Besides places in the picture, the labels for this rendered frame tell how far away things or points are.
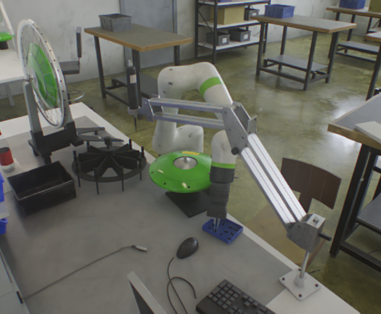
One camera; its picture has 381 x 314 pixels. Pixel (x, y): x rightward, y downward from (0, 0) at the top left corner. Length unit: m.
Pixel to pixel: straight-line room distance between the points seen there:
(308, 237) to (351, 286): 1.53
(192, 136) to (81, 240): 0.79
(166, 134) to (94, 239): 0.64
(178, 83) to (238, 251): 0.74
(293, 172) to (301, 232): 0.92
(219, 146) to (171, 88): 0.40
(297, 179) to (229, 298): 1.00
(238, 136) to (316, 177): 0.97
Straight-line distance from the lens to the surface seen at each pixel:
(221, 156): 1.25
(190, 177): 1.37
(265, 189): 1.07
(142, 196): 1.56
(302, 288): 1.24
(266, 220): 1.91
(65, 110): 1.64
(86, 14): 6.08
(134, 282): 0.79
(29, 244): 1.45
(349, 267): 2.69
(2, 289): 1.08
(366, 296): 2.56
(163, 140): 1.74
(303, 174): 1.95
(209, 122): 1.09
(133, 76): 1.31
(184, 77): 1.52
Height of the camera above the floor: 1.86
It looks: 31 degrees down
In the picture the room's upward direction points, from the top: straight up
